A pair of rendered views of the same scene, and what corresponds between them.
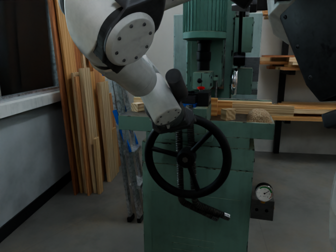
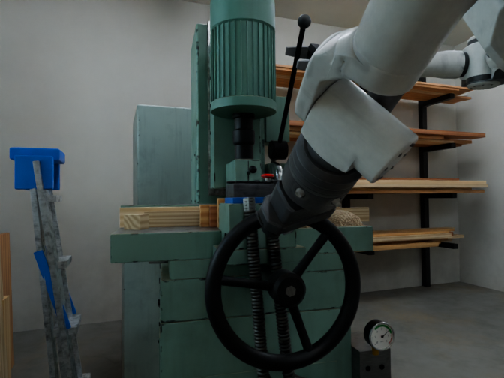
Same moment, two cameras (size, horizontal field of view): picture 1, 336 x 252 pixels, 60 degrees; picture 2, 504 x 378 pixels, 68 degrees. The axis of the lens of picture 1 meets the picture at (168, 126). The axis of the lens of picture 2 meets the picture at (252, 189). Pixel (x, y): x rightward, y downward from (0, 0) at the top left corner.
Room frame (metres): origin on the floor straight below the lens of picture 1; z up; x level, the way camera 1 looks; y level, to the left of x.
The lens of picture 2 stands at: (0.34, 0.31, 0.97)
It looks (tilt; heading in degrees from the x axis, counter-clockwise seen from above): 1 degrees up; 332
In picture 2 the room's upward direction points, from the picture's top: 1 degrees counter-clockwise
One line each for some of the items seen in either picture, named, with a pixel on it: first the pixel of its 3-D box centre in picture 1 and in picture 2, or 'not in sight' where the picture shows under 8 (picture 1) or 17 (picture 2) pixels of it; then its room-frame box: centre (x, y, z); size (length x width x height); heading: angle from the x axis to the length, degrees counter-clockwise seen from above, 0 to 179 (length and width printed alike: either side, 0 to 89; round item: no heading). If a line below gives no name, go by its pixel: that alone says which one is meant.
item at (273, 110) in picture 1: (214, 107); (263, 217); (1.22, -0.20, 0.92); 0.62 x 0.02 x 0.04; 75
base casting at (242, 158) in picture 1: (205, 136); (236, 270); (1.35, -0.18, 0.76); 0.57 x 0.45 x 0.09; 165
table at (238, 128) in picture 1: (193, 123); (247, 240); (1.13, -0.10, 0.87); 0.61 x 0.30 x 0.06; 75
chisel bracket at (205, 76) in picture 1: (204, 81); (243, 177); (1.25, -0.15, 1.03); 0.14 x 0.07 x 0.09; 165
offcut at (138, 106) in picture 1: (138, 106); (136, 221); (1.25, 0.13, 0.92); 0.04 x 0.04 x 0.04; 51
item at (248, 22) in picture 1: (243, 35); (274, 121); (1.40, -0.35, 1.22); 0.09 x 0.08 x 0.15; 165
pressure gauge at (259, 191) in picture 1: (263, 193); (377, 337); (0.96, -0.35, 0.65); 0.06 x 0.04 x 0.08; 75
